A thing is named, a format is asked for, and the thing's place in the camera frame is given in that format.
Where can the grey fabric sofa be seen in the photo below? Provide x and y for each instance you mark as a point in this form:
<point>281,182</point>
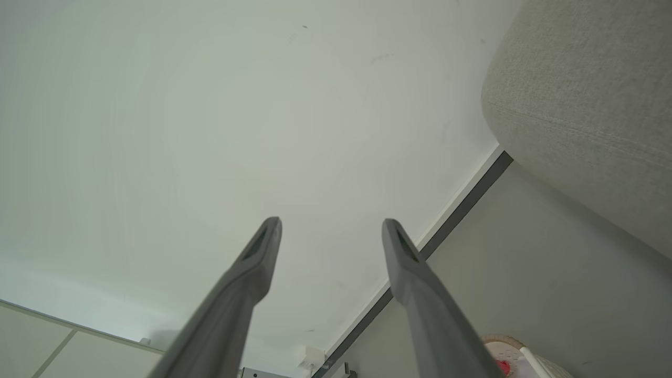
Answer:
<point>588,115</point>

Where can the white wall socket box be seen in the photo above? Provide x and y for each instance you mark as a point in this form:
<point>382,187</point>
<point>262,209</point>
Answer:
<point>313,358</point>

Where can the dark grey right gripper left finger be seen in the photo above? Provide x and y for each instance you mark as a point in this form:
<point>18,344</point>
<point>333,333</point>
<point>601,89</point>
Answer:
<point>231,315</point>

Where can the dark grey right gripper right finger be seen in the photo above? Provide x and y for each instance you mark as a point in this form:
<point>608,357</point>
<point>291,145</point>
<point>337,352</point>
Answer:
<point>441,331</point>

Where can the white laundry basket brown rim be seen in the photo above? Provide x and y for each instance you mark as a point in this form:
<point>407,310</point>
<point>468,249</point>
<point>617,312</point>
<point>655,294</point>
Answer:
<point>541,367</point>

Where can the white partition with grey frame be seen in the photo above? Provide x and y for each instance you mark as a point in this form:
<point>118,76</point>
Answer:
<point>79,357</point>

